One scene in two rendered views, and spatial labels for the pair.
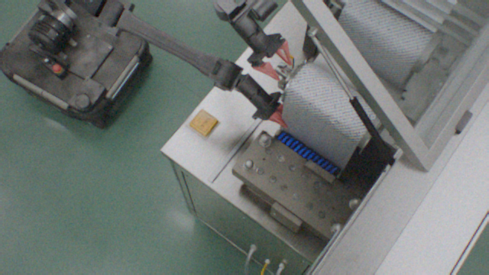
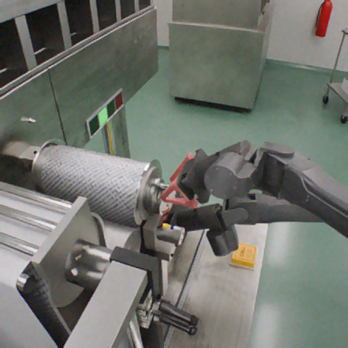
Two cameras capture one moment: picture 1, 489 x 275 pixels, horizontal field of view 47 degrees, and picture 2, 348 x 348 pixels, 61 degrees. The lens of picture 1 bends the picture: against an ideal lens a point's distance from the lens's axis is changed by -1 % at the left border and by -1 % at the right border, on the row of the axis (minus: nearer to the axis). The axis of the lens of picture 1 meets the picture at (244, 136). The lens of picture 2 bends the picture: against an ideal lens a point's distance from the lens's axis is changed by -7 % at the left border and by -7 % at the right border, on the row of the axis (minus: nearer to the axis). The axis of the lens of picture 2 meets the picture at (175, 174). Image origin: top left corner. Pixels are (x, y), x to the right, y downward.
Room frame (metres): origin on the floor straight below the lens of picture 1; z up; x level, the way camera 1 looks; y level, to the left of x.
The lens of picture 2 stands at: (1.20, -0.24, 1.72)
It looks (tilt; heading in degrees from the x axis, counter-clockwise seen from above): 40 degrees down; 162
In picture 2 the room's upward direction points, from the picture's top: straight up
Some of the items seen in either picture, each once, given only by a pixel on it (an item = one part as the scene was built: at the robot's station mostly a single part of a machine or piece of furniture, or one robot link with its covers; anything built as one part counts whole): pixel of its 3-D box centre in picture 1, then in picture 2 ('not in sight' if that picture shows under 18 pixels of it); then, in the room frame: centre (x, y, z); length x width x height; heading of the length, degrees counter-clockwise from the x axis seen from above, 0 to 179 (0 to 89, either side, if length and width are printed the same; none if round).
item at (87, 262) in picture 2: not in sight; (94, 267); (0.93, -0.28, 1.33); 0.06 x 0.06 x 0.06; 53
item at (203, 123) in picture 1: (203, 122); (244, 254); (0.72, 0.14, 0.91); 0.07 x 0.07 x 0.02; 53
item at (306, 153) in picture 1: (308, 154); not in sight; (0.57, -0.19, 1.03); 0.21 x 0.04 x 0.03; 53
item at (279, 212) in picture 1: (285, 218); not in sight; (0.39, -0.13, 0.96); 0.10 x 0.03 x 0.11; 53
